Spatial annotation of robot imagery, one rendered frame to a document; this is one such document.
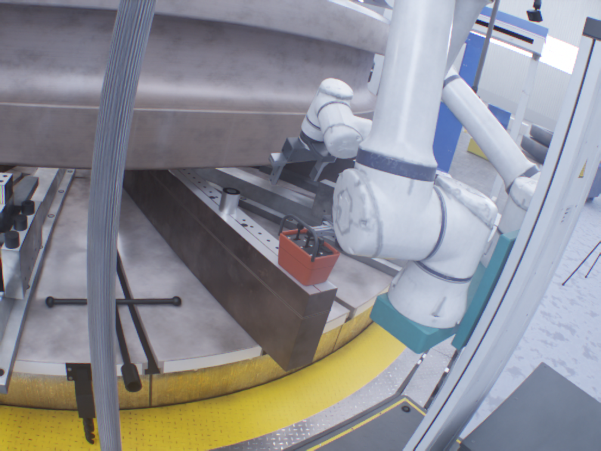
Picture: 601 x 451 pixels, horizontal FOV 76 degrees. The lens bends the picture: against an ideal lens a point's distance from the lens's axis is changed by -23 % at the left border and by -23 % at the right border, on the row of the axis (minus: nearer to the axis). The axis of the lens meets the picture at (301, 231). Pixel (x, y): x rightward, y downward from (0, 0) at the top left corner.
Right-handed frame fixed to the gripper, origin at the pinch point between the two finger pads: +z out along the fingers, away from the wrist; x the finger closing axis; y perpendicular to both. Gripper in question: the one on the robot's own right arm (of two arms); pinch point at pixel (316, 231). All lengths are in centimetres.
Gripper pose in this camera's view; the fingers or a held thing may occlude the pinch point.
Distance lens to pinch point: 174.4
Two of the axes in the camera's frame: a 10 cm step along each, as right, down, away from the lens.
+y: 2.4, -8.8, -4.1
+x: 6.2, 4.6, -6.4
